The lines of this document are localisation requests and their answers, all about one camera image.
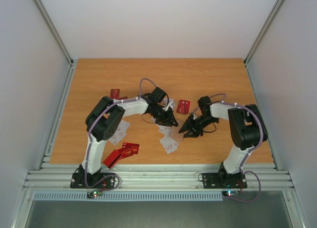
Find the white card pile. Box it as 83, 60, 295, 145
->
158, 126, 179, 154

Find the red VIP card left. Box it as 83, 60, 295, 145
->
109, 89, 120, 99

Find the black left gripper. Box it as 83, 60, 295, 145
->
152, 104, 179, 127

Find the red VIP card far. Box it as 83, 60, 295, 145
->
176, 99, 190, 114

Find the red VIP card pair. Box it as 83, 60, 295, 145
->
120, 142, 140, 158

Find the pink leather card holder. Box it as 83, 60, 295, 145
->
170, 131, 184, 142

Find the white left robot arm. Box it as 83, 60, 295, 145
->
81, 94, 178, 187

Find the white card under arm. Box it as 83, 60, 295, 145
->
109, 120, 130, 145

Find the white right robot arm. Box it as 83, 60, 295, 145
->
178, 101, 268, 187

